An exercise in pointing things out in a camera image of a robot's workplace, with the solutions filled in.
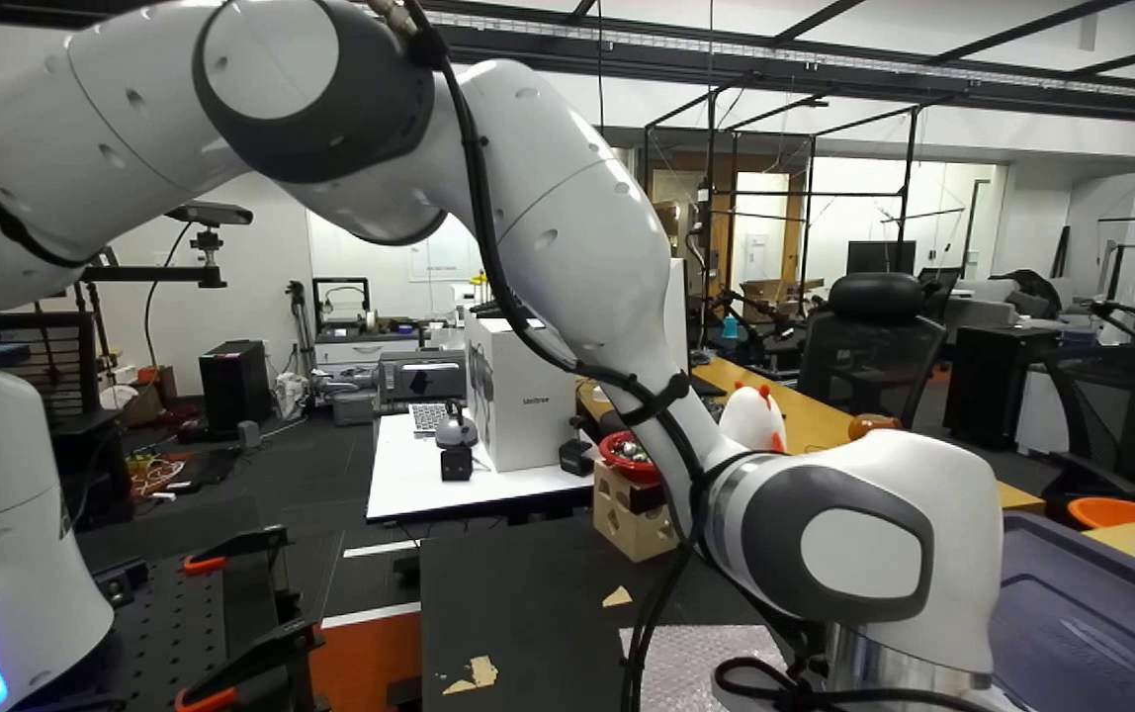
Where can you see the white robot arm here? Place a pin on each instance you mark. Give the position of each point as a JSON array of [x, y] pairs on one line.
[[874, 565]]

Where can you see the torn tape scrap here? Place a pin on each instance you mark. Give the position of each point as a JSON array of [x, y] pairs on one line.
[[480, 675]]

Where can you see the orange bowl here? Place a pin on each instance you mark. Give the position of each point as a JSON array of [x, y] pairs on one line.
[[1097, 512]]

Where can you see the bubble wrap plastic sheet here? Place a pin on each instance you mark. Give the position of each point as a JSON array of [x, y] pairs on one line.
[[683, 661]]

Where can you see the white box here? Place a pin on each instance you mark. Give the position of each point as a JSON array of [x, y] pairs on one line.
[[518, 403]]

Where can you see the black office chair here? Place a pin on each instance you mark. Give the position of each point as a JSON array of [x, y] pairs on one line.
[[871, 346]]

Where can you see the red bowl with items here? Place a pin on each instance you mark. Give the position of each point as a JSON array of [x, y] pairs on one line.
[[625, 456]]

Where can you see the dark blue storage bin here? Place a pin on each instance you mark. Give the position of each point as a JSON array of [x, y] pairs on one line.
[[1065, 620]]

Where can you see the wooden shape sorter box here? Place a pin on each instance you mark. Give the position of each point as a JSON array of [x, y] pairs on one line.
[[636, 515]]

